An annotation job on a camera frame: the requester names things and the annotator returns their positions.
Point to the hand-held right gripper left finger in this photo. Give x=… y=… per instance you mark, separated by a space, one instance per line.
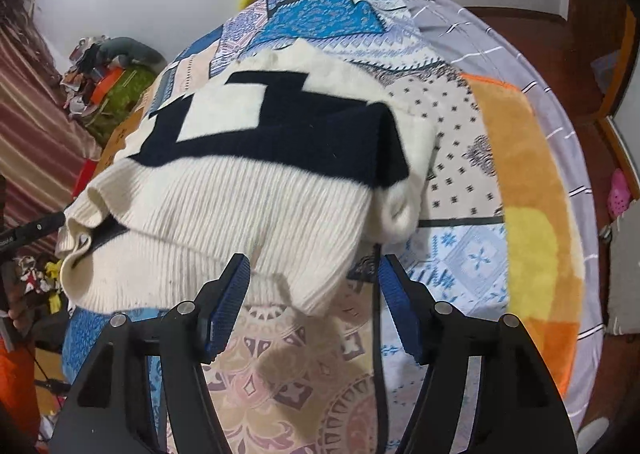
x=227 y=309

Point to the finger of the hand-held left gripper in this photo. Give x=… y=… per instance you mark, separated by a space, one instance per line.
x=45 y=224

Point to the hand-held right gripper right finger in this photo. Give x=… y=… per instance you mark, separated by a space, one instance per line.
x=400 y=314

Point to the cream black striped sweater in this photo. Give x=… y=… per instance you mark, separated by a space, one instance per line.
x=225 y=204

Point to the blue patchwork blanket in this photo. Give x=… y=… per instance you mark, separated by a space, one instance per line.
x=450 y=254

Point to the wooden lap desk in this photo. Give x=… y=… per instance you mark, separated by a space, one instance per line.
x=117 y=139

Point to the striped brown curtain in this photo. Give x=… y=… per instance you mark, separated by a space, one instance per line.
x=30 y=109

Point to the orange cloth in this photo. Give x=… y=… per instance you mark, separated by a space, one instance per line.
x=17 y=384

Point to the green patterned cloth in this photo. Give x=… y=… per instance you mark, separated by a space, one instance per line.
x=125 y=94

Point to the pile of clutter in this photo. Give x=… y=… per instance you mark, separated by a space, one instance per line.
x=80 y=74

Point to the orange box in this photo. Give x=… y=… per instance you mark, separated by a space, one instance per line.
x=107 y=82

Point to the grey plush toy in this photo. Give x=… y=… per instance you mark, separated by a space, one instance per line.
x=130 y=49

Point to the orange plush blanket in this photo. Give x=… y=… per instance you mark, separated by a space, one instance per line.
x=520 y=144

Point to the pink slipper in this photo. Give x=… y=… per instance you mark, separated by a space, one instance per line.
x=620 y=191

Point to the grey bedsheet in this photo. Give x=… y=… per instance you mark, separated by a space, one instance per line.
x=500 y=39

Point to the pale plastic bag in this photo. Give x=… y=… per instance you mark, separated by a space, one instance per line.
x=605 y=65

